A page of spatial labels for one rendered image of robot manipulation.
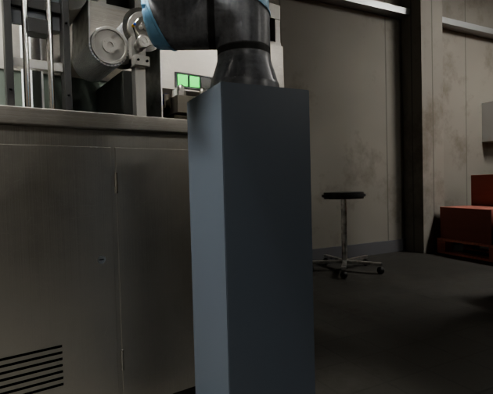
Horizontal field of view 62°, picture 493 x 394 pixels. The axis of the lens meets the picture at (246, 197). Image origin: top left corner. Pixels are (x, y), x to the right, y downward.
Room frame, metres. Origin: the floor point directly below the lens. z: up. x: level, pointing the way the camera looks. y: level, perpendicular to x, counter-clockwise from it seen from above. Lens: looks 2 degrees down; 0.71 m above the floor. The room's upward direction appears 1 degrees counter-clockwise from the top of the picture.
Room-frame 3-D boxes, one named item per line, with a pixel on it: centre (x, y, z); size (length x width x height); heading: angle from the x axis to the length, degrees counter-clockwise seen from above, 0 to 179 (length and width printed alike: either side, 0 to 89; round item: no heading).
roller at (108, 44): (1.46, 0.51, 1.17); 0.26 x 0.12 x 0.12; 35
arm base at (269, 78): (0.90, 0.00, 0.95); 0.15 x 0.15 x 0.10
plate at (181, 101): (1.66, 0.28, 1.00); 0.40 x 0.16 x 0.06; 35
